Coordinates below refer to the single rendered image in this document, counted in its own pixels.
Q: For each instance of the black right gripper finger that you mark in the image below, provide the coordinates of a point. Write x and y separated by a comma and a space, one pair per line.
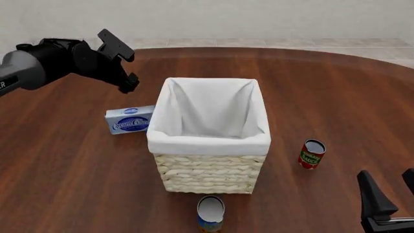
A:
409, 180
375, 196

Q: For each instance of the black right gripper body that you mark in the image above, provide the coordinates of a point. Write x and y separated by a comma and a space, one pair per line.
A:
388, 224

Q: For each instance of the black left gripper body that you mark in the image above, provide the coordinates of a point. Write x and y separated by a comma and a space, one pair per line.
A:
124, 81

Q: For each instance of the grey and black left robot arm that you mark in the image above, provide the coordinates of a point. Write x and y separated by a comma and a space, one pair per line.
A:
39, 65

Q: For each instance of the blue cream cheese box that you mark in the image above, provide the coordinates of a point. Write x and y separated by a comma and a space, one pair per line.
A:
127, 121

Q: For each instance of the wicker basket with white liner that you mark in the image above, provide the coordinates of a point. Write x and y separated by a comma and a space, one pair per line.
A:
208, 145

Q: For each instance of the black plate on short stalk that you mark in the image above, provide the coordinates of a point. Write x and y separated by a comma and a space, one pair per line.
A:
115, 45

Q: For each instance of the red tomato sauce can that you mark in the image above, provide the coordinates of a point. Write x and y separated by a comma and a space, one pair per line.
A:
311, 156

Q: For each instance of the blue and yellow labelled can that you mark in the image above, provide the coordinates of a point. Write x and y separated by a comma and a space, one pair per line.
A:
210, 218

